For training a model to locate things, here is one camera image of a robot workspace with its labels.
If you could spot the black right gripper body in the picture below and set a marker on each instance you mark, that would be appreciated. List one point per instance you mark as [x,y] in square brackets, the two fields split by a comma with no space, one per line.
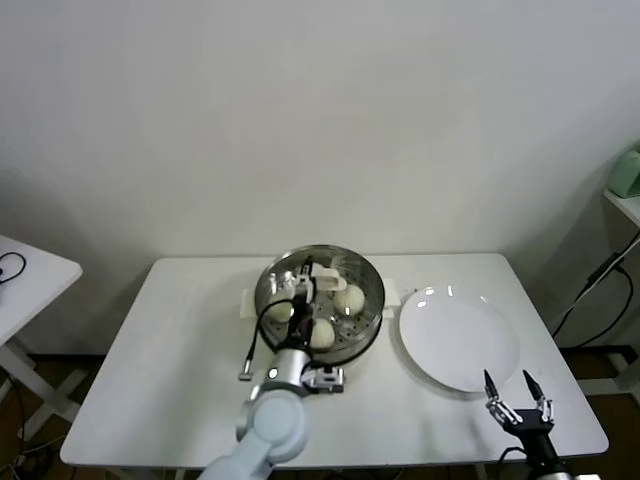
[532,427]

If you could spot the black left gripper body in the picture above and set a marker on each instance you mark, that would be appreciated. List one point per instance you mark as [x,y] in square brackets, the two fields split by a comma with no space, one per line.
[301,320]

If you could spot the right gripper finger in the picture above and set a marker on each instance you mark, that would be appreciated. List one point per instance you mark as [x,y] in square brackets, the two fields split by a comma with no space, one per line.
[545,410]
[495,407]

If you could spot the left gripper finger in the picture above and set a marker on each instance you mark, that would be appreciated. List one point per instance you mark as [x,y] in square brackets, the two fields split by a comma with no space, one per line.
[301,287]
[311,266]

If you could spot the white steamed baozi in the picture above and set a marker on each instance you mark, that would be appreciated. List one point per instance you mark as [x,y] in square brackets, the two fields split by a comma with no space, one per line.
[323,334]
[279,312]
[350,300]

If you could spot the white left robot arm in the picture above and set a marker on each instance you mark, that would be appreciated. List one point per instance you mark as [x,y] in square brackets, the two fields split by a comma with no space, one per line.
[272,425]

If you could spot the stainless steel steamer basket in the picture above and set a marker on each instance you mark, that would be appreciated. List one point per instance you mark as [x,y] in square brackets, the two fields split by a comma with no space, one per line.
[246,305]

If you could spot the cream electric cooker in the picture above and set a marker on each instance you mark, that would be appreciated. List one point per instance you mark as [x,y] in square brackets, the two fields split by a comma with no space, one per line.
[352,356]

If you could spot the white round plate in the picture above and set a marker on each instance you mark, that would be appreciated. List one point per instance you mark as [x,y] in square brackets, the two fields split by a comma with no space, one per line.
[450,340]

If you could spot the white shelf rack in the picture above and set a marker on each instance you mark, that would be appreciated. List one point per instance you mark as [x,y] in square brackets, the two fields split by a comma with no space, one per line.
[631,300]

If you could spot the pale green appliance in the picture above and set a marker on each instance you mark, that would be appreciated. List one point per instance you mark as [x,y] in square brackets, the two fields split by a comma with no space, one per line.
[627,172]

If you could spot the white folding side table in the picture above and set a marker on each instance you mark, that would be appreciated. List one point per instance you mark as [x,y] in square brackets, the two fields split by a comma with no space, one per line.
[40,290]

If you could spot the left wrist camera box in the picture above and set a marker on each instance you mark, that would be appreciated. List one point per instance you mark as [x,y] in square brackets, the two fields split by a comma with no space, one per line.
[325,379]

